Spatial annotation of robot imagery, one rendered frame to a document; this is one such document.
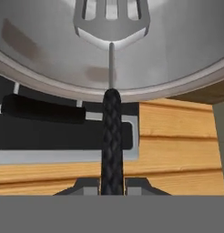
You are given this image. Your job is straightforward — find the black and silver oven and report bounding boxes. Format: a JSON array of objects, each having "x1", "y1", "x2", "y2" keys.
[{"x1": 0, "y1": 72, "x2": 141, "y2": 166}]

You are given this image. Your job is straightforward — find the metal spatula with black handle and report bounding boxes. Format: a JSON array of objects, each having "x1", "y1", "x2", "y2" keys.
[{"x1": 72, "y1": 0, "x2": 151, "y2": 197}]

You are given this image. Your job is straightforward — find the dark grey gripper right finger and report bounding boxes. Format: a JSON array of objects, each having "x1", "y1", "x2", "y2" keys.
[{"x1": 125, "y1": 177, "x2": 171, "y2": 197}]

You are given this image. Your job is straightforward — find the grey-green cupboard front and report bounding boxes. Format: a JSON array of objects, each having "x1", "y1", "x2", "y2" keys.
[{"x1": 211, "y1": 100, "x2": 224, "y2": 196}]

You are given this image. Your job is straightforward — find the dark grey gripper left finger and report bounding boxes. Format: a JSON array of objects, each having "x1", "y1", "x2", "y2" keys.
[{"x1": 54, "y1": 177, "x2": 102, "y2": 197}]

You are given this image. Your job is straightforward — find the silver metal pot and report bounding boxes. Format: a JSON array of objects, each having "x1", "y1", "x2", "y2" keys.
[{"x1": 0, "y1": 0, "x2": 224, "y2": 105}]

